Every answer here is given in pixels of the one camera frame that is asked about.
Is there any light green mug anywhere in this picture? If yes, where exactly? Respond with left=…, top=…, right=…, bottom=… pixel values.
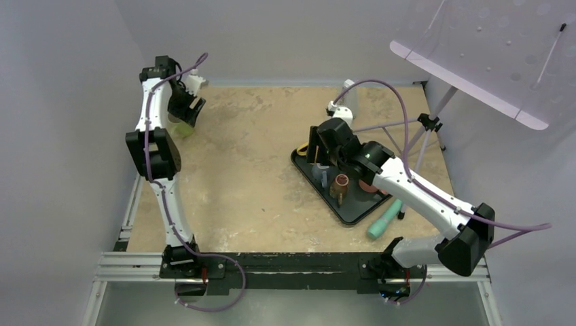
left=168, top=114, right=194, bottom=139

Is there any brown mug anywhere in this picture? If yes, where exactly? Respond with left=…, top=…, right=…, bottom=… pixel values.
left=329, top=174, right=350, bottom=208

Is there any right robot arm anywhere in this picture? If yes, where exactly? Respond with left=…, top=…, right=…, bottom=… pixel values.
left=308, top=118, right=495, bottom=276

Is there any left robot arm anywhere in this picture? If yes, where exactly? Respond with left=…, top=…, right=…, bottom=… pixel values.
left=125, top=53, right=208, bottom=278

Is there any yellow mug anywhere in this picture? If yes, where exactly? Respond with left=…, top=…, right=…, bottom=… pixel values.
left=296, top=142, right=309, bottom=157

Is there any blue grey mug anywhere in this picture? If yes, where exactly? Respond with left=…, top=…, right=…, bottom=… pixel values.
left=311, top=163, right=330, bottom=189

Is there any pink mug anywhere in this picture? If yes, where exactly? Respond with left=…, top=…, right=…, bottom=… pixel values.
left=358, top=180, right=389, bottom=195

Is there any white metronome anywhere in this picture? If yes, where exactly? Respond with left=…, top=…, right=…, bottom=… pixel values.
left=339, top=79, right=359, bottom=119

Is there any black serving tray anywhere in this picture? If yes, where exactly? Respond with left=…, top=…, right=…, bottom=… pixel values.
left=291, top=149, right=392, bottom=225

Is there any tripod stand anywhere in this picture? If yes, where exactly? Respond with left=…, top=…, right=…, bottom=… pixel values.
left=353, top=85, right=459, bottom=221

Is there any teal bottle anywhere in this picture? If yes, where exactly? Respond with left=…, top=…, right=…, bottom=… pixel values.
left=367, top=199, right=403, bottom=240

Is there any white perforated board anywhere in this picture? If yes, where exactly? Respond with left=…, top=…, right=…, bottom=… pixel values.
left=390, top=0, right=575, bottom=130

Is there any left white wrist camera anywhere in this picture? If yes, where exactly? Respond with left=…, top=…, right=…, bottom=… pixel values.
left=182, top=69, right=209, bottom=96

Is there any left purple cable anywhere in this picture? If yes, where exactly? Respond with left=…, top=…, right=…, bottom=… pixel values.
left=141, top=52, right=247, bottom=314

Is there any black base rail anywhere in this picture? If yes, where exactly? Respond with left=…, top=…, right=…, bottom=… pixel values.
left=159, top=252, right=425, bottom=297

